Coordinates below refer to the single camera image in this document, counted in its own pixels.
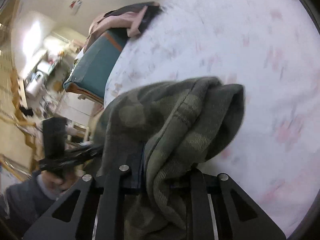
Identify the white washing machine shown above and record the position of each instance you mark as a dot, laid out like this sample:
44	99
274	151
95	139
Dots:
35	85

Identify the person's left hand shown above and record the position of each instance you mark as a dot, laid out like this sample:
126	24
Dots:
53	186

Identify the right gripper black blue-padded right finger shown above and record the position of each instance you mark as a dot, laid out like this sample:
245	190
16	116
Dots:
218	208

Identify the teal bed footboard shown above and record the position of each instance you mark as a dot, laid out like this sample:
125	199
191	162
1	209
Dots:
90	75

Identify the white floral bed sheet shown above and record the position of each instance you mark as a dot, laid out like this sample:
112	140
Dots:
271	47

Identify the camouflage cargo pants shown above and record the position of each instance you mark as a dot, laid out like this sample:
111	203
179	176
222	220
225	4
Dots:
180	124

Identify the white wall socket box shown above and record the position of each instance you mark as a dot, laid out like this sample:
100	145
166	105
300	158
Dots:
74	6

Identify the pink and black clothes pile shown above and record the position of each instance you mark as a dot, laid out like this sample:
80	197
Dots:
134	18

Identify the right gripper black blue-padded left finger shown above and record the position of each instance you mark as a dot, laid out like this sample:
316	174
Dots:
94	207

